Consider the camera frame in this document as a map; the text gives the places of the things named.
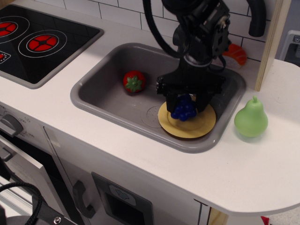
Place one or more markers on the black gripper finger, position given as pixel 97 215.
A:
pixel 171 101
pixel 203 99

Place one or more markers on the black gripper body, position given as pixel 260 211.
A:
pixel 190 78

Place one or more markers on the blue toy blueberries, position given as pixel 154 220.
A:
pixel 185 108

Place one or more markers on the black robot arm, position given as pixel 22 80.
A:
pixel 201 37

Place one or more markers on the yellow toy plate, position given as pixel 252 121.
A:
pixel 195 127

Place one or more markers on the grey toy sink basin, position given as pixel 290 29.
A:
pixel 101 93

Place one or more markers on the red toy strawberry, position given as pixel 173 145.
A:
pixel 134 81

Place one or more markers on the salmon sushi toy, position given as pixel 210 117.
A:
pixel 235 57

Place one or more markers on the green toy pear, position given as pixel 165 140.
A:
pixel 251 121

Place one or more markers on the dark grey toy faucet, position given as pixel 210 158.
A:
pixel 258 18

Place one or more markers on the grey appliance in background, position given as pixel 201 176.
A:
pixel 291 48

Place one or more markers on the wooden side panel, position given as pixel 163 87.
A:
pixel 272 42

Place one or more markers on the grey ice dispenser panel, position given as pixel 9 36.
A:
pixel 122 204

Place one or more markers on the black toy stovetop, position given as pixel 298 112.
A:
pixel 34 46

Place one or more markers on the grey oven knob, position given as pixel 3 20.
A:
pixel 10 125

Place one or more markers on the white oven door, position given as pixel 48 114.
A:
pixel 26 169

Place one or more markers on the grey cabinet door handle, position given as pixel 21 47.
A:
pixel 78 191

